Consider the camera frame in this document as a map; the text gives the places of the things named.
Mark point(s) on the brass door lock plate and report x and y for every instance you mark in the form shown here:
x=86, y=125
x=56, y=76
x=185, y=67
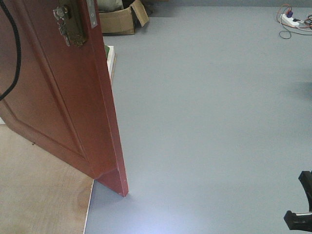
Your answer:
x=72, y=17

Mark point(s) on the purple plug adapter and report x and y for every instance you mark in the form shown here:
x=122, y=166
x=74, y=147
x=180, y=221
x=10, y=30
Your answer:
x=289, y=14

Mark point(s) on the large grey-green woven sack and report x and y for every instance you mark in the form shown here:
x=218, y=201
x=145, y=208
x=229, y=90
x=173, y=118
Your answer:
x=110, y=5

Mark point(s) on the white power strip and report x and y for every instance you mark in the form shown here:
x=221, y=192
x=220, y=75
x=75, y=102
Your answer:
x=289, y=21

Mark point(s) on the green sandbag upper far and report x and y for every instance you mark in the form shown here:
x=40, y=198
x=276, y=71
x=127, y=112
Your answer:
x=107, y=49

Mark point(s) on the open cardboard box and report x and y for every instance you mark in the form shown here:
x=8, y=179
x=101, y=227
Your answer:
x=123, y=22

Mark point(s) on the white wooden door frame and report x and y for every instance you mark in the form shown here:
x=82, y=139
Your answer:
x=111, y=62

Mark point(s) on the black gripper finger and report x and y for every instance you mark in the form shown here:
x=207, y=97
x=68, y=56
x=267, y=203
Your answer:
x=306, y=180
x=298, y=221

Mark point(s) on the plywood base platform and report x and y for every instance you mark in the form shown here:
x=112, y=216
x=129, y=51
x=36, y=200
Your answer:
x=51, y=197

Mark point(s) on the silver key bunch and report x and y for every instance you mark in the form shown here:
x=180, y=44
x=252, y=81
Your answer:
x=60, y=13

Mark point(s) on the brown wooden door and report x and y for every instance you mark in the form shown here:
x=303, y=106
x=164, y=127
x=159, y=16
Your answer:
x=63, y=100

